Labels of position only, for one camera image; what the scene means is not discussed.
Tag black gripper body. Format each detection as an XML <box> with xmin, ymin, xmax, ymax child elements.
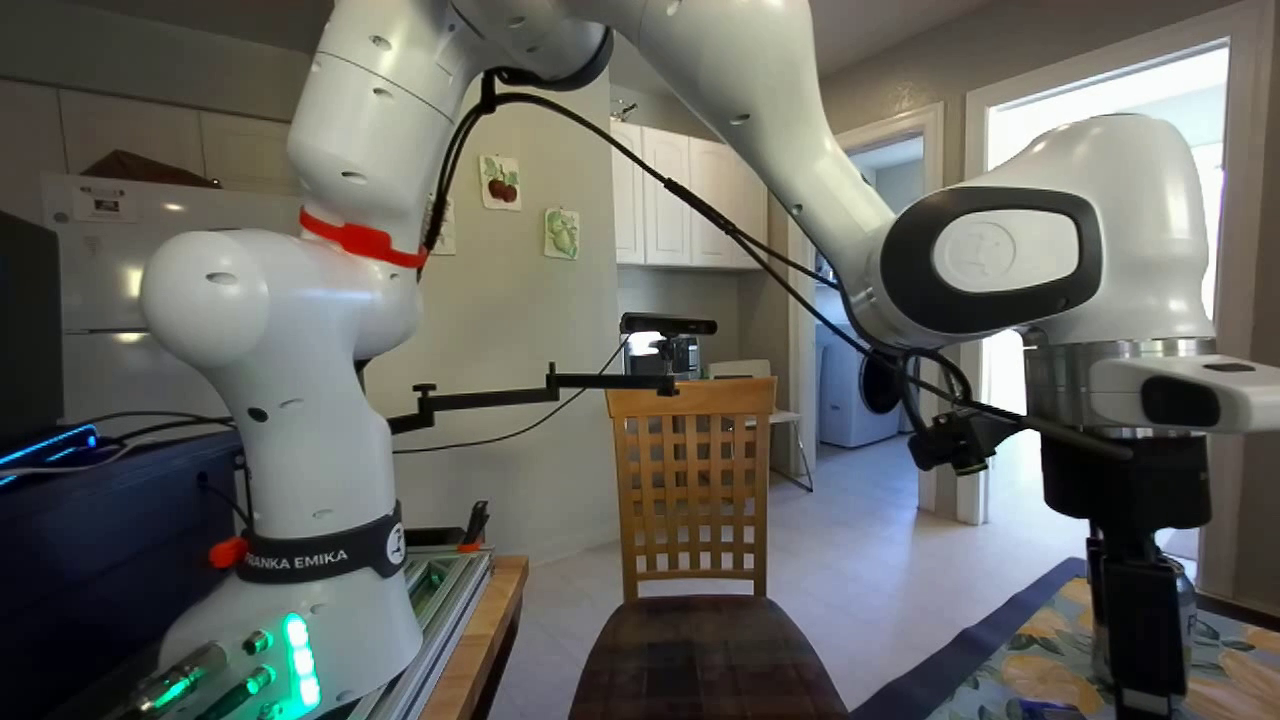
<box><xmin>1041</xmin><ymin>433</ymin><xmax>1215</xmax><ymax>610</ymax></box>

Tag white washing machine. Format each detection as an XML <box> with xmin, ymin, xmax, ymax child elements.
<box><xmin>814</xmin><ymin>322</ymin><xmax>913</xmax><ymax>452</ymax></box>

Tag wooden lattice back chair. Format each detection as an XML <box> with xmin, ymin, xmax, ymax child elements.
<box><xmin>566</xmin><ymin>374</ymin><xmax>852</xmax><ymax>720</ymax></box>

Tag wooden mounting board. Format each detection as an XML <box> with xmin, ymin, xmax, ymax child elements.
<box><xmin>420</xmin><ymin>556</ymin><xmax>532</xmax><ymax>720</ymax></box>

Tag black orange clamp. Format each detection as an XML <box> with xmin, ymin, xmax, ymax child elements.
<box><xmin>404</xmin><ymin>495</ymin><xmax>496</xmax><ymax>559</ymax></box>

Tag white refrigerator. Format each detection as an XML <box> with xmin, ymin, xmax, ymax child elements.
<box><xmin>34</xmin><ymin>173</ymin><xmax>319</xmax><ymax>433</ymax></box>

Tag black monitor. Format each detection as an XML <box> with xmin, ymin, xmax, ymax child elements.
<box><xmin>0</xmin><ymin>208</ymin><xmax>67</xmax><ymax>452</ymax></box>

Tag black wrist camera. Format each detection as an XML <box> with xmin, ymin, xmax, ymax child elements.
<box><xmin>908</xmin><ymin>403</ymin><xmax>1033</xmax><ymax>480</ymax></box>

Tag black stereo camera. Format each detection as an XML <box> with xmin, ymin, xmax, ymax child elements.
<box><xmin>615</xmin><ymin>307</ymin><xmax>718</xmax><ymax>380</ymax></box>

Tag white wall cabinets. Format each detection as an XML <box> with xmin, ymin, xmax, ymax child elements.
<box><xmin>606</xmin><ymin>116</ymin><xmax>770</xmax><ymax>274</ymax></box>

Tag green fruit wall picture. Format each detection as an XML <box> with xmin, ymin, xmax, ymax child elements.
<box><xmin>539</xmin><ymin>205</ymin><xmax>584</xmax><ymax>262</ymax></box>

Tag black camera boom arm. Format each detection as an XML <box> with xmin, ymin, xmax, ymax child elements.
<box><xmin>383</xmin><ymin>357</ymin><xmax>682</xmax><ymax>438</ymax></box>

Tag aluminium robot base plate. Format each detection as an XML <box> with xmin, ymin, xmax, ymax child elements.
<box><xmin>74</xmin><ymin>544</ymin><xmax>496</xmax><ymax>720</ymax></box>

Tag red fruit wall picture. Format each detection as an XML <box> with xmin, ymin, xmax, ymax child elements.
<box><xmin>475</xmin><ymin>150</ymin><xmax>523</xmax><ymax>217</ymax></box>

